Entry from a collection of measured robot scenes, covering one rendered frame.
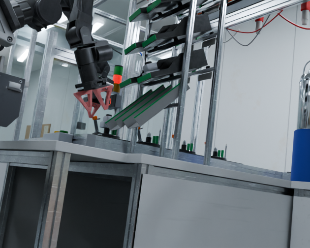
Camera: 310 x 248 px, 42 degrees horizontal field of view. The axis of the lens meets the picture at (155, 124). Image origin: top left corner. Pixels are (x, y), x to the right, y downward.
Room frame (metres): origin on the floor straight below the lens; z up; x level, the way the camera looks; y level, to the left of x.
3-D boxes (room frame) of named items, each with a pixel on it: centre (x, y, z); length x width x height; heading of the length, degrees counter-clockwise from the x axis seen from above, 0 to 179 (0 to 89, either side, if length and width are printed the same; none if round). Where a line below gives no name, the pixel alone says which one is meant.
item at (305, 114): (1.97, -0.76, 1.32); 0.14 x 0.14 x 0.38
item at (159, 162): (2.27, -0.13, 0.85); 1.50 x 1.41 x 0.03; 34
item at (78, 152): (1.72, 0.30, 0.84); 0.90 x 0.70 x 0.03; 41
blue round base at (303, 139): (1.97, -0.76, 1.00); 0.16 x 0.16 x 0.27
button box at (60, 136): (1.97, 0.46, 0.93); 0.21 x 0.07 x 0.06; 34
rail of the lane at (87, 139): (2.16, 0.52, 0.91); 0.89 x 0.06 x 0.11; 34
